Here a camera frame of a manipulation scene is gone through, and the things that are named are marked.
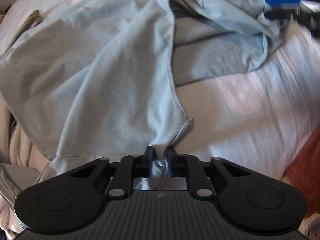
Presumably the light blue-grey long-sleeve shirt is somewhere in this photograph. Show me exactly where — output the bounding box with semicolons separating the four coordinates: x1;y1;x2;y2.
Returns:
1;0;289;182

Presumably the pink polka dot bedsheet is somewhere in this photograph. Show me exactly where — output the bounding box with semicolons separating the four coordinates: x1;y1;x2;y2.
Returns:
0;0;320;240

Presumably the cream white sweater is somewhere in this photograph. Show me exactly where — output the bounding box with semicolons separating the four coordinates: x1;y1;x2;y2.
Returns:
0;92;51;233

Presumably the orange-red fuzzy garment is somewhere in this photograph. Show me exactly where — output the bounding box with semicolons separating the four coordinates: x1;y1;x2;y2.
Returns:
286;128;320;218

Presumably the brown striped garment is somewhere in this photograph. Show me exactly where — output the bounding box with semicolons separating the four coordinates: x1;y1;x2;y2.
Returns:
6;10;43;51

